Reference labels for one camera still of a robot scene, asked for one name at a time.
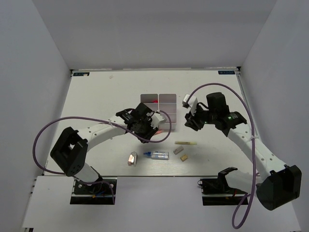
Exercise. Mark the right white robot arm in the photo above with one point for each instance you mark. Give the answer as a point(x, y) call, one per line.
point(277, 183)

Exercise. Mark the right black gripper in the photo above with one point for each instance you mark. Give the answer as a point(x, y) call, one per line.
point(191, 121)

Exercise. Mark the left blue table label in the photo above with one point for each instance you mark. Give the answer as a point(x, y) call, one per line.
point(81, 73)

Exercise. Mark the grey eraser block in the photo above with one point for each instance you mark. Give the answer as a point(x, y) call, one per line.
point(178, 150)

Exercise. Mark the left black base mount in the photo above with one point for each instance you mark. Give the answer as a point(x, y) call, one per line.
point(98, 194)

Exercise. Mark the pink white stapler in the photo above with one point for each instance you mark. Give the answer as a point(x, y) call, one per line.
point(132, 160)

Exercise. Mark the white compartment organizer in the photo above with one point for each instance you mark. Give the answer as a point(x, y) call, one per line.
point(168, 103)
point(146, 98)

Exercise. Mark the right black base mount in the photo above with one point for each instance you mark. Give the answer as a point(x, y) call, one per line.
point(216, 191)

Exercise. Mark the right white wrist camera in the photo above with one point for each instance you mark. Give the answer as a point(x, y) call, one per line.
point(190, 103)

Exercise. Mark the right white compartment organizer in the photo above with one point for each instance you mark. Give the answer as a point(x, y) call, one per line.
point(168, 103)

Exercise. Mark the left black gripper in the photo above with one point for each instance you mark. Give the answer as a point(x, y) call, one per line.
point(150, 132)

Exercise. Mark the tan eraser block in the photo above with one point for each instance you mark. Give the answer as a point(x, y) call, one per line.
point(184, 157)

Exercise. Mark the right blue table label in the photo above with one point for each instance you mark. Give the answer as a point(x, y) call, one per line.
point(226, 72)

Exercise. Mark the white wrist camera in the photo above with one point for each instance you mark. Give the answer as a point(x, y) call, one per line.
point(190, 103)
point(157, 119)

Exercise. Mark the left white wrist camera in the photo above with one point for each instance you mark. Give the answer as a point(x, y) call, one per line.
point(157, 119)

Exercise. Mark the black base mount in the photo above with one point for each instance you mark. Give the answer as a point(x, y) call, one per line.
point(98, 194)
point(216, 191)

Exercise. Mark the yellow thin marker pen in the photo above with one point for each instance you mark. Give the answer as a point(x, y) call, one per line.
point(185, 143)

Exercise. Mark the left white compartment organizer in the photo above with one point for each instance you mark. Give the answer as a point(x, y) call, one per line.
point(146, 98)

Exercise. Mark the blue clear spray bottle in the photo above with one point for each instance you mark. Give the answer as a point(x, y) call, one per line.
point(157, 155)

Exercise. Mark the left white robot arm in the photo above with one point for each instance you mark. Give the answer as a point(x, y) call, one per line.
point(71, 148)

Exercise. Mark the blue table label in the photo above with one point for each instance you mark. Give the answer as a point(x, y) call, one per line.
point(81, 73)
point(226, 72)

